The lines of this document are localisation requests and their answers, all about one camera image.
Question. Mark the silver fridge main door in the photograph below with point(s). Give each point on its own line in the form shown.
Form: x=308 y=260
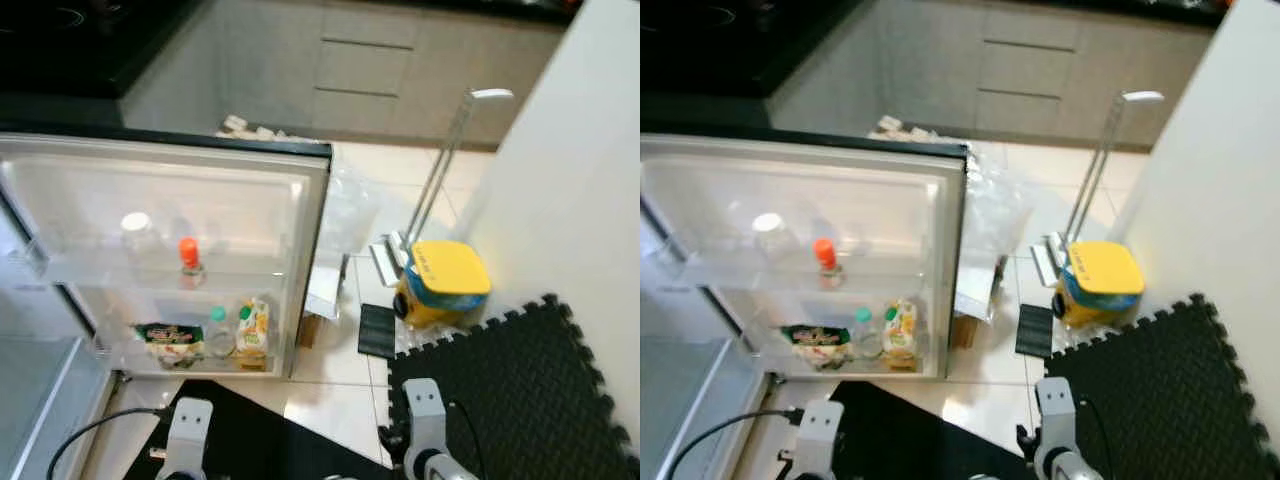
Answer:
x=260 y=200
x=900 y=200

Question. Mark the black floor carpet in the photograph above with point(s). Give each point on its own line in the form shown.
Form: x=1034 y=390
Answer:
x=260 y=440
x=920 y=440

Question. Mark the small black ribbed mat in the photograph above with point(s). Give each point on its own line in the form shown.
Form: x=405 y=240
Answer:
x=1035 y=330
x=378 y=330

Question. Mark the brown cardboard box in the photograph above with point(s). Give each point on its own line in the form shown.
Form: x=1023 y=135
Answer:
x=960 y=332
x=308 y=330

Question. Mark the black foam puzzle mat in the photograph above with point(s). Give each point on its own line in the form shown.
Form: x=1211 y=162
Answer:
x=520 y=400
x=1180 y=400

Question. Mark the white flat box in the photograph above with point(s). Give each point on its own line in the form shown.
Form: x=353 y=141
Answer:
x=980 y=290
x=326 y=288

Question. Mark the yellow juice carton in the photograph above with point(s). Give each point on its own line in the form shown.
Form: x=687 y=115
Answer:
x=252 y=330
x=898 y=330

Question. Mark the clear bottle green cap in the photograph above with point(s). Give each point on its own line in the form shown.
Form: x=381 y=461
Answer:
x=219 y=335
x=864 y=336

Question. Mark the green black food bag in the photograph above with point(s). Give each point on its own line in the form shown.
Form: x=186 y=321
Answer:
x=815 y=347
x=168 y=345

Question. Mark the small bottle orange cap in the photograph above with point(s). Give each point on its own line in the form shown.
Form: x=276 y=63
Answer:
x=189 y=255
x=824 y=257

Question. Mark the clear bottle white cap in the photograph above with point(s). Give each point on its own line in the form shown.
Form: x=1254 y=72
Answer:
x=768 y=237
x=138 y=235

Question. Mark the grey kitchen cabinet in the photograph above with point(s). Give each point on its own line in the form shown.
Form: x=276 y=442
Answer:
x=400 y=60
x=1050 y=60

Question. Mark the black kitchen countertop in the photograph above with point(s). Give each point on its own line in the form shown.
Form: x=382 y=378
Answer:
x=70 y=50
x=710 y=50

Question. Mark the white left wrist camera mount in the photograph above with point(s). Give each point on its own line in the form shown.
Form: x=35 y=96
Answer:
x=822 y=435
x=190 y=430

